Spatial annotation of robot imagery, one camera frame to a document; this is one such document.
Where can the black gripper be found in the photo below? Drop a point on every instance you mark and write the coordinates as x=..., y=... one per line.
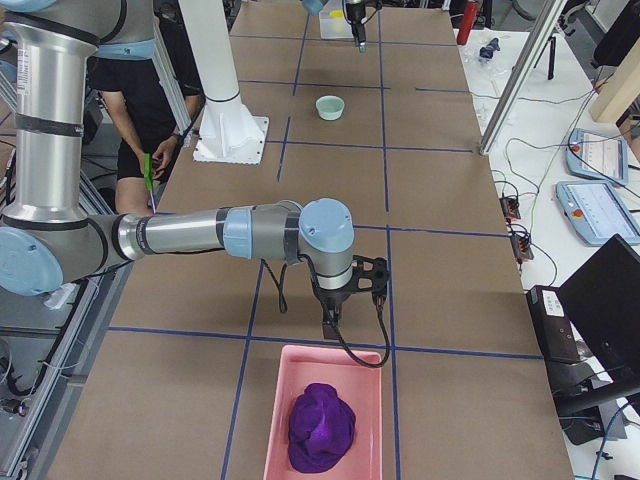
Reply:
x=334, y=298
x=356, y=16

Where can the mint green bowl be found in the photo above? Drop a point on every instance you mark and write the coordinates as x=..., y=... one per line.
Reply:
x=330, y=107

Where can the purple cloth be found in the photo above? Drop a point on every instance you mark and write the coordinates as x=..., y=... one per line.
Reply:
x=321, y=429

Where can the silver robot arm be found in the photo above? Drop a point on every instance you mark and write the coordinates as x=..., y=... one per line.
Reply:
x=314, y=7
x=47, y=240

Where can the clear plastic box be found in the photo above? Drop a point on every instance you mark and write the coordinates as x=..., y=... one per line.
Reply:
x=333, y=28

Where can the black computer box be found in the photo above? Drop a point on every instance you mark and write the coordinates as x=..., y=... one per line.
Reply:
x=554, y=332

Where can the red cylinder bottle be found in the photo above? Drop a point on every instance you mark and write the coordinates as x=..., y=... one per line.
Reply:
x=470, y=13

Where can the folded blue umbrella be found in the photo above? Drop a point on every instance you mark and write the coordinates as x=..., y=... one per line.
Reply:
x=486, y=52

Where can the orange black connector block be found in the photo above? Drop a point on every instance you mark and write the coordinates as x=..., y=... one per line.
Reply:
x=510, y=208

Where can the person in black clothes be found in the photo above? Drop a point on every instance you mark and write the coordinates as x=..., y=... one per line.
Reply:
x=138, y=107

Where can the green hand tool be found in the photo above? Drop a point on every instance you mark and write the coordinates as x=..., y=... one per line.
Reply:
x=149, y=180

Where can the far teach pendant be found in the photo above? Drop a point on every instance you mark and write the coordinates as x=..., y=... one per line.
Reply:
x=593, y=156

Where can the teach pendant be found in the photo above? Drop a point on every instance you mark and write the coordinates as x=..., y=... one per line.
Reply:
x=593, y=156
x=596, y=212

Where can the black monitor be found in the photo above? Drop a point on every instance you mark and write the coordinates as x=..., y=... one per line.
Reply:
x=601, y=299

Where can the near teach pendant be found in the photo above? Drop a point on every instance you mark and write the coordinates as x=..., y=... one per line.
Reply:
x=596, y=212

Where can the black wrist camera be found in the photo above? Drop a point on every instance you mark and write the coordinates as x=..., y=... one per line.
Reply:
x=371, y=275

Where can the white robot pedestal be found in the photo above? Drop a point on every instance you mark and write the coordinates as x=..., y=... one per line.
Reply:
x=228, y=132

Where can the aluminium frame post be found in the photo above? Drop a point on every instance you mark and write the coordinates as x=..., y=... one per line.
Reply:
x=533, y=47

